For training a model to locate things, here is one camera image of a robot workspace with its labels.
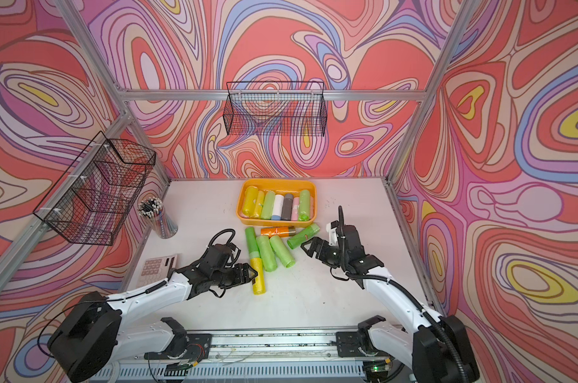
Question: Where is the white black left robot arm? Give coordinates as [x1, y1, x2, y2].
[48, 244, 259, 382]

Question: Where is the cup of pens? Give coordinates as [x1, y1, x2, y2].
[137, 197, 178, 239]

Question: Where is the green yellow trash bag roll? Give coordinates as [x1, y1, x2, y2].
[244, 227, 266, 295]

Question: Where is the black wire basket left wall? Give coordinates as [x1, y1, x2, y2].
[33, 132, 157, 246]

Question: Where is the orange plastic storage box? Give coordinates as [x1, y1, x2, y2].
[236, 178, 318, 228]

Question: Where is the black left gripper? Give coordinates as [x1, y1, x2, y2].
[211, 262, 260, 290]

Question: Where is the black wire basket back wall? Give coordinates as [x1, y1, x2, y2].
[223, 80, 328, 137]

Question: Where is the white blue trash bag roll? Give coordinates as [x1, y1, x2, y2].
[271, 194, 284, 220]

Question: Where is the light green roll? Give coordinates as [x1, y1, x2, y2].
[270, 236, 295, 268]
[260, 191, 276, 220]
[256, 236, 278, 272]
[298, 189, 311, 222]

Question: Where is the black wire basket wall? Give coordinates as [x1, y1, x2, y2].
[33, 132, 157, 246]
[223, 80, 328, 137]

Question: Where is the pink calculator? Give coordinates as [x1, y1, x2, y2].
[136, 254, 180, 288]

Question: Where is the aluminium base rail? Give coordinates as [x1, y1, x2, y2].
[78, 326, 467, 370]

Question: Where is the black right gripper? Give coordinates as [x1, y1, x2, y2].
[301, 237, 350, 268]

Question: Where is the grey trash bag roll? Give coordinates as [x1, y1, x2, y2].
[281, 193, 294, 221]

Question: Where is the green roll with label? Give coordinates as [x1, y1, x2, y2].
[287, 223, 320, 250]

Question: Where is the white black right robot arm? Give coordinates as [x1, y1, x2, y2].
[300, 221, 480, 382]

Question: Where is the pink trash bag roll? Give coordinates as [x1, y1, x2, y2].
[291, 197, 300, 222]

